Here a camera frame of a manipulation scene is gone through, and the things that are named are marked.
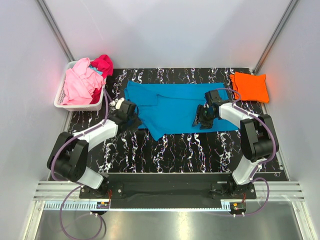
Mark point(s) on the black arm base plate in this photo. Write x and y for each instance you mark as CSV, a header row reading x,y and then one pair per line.
x,y
162,203

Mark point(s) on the white plastic laundry basket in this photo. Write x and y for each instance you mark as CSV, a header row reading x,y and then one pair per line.
x,y
60,95

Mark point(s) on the light blue garment in basket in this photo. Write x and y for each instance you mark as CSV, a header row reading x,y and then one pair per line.
x,y
96,70

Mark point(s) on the aluminium frame rail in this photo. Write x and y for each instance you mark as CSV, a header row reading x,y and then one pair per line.
x,y
274,190

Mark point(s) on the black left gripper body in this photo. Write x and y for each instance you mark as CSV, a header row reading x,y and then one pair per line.
x,y
134,122

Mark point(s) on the blue t shirt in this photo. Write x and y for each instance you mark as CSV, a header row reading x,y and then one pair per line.
x,y
168,109

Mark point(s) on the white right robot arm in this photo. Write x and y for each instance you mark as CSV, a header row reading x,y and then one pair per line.
x,y
258,139

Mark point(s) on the folded orange t shirt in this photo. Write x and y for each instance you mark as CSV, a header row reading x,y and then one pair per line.
x,y
250,87

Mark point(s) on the light pink t shirt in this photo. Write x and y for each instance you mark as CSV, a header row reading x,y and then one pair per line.
x,y
80,83

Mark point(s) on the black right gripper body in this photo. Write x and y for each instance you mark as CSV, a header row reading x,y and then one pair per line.
x,y
206,119

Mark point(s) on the magenta t shirt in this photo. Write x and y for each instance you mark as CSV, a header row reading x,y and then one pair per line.
x,y
104,65

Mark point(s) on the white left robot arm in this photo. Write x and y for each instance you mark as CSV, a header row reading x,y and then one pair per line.
x,y
69,155

